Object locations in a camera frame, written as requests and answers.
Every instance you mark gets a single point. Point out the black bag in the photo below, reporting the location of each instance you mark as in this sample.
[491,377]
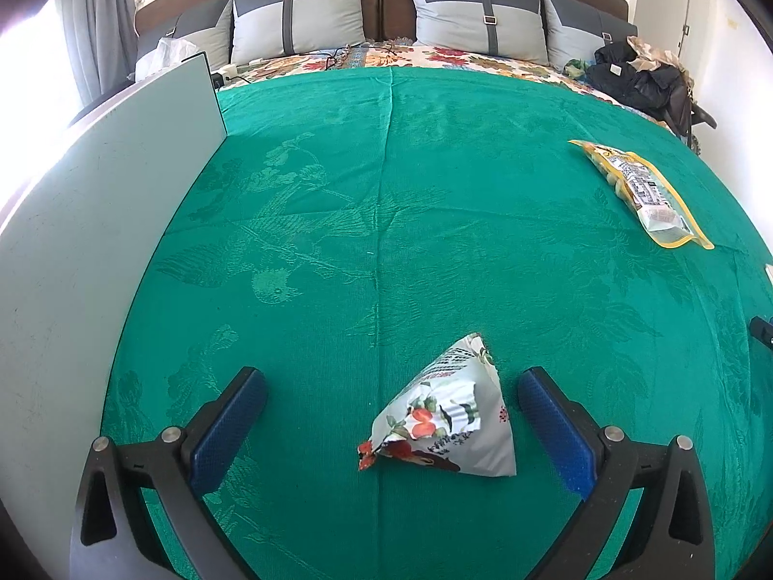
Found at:
[634,81]

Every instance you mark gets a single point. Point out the grey two-tone pillow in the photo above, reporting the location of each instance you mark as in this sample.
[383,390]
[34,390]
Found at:
[583,27]
[199,33]
[299,18]
[477,15]

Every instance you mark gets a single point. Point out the yellow-trimmed nut bag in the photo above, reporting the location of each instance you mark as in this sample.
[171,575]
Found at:
[643,193]

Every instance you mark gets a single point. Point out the floral sofa cover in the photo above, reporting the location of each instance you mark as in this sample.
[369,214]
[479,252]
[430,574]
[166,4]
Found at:
[459,60]

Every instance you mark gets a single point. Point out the grey curtain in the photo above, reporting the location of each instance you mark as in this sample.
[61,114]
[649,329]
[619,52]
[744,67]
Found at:
[99,30]

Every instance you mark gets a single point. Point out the white power strip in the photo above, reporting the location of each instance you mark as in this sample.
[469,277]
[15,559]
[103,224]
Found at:
[235,72]

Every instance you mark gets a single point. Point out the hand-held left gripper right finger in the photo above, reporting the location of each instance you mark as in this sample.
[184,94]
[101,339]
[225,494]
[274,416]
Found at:
[558,432]

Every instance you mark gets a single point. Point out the beige crumpled cloth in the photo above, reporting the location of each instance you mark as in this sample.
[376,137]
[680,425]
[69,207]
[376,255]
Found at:
[655,51]

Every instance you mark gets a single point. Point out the clear plastic bag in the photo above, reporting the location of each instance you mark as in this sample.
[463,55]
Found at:
[166,54]

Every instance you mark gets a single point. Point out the green crumpled cloth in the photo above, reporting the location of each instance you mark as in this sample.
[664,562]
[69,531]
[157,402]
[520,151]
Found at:
[577,66]

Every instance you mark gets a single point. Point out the green tablecloth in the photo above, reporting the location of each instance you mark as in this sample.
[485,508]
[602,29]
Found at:
[453,205]

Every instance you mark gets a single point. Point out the white triangular snack packet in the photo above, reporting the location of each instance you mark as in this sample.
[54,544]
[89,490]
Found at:
[450,417]

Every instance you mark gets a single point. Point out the grey cardboard box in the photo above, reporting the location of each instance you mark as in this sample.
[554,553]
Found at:
[78,254]

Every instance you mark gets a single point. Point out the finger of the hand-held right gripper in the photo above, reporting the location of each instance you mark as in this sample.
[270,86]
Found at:
[764,332]

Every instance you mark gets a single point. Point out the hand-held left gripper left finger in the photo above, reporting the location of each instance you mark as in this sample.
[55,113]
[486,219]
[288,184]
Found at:
[232,429]

